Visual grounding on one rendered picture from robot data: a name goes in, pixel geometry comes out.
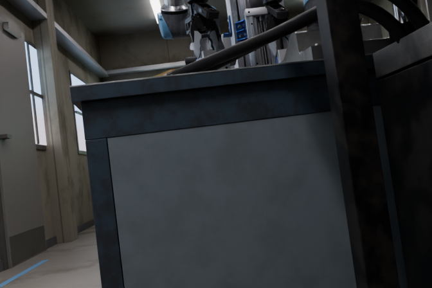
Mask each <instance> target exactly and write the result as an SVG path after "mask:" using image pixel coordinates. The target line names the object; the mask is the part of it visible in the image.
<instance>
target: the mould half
mask: <svg viewBox="0 0 432 288"><path fill-rule="evenodd" d="M361 31H362V35H363V45H364V53H365V54H369V53H375V52H377V51H379V50H381V49H383V48H385V47H387V46H389V45H390V44H391V43H390V38H383V35H382V31H381V25H380V24H379V23H375V24H363V25H361ZM316 43H321V37H320V29H317V30H305V31H296V32H294V33H292V34H291V36H290V38H289V42H288V45H287V51H286V54H285V57H284V59H283V60H282V61H281V62H280V63H285V62H297V61H303V60H315V59H323V50H322V45H316V46H315V44H316Z"/></svg>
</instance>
